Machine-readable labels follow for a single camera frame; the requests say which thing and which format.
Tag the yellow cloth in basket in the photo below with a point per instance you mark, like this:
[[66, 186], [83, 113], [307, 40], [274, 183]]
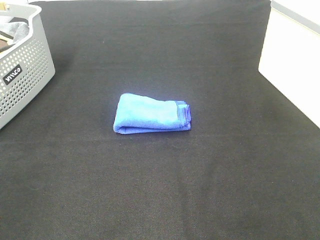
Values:
[[6, 37]]

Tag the grey towel in basket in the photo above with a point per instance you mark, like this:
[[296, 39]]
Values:
[[18, 30]]

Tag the blue microfibre towel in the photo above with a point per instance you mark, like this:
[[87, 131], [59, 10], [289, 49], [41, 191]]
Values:
[[141, 114]]

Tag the grey perforated laundry basket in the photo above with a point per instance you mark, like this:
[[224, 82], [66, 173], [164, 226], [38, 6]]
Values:
[[26, 67]]

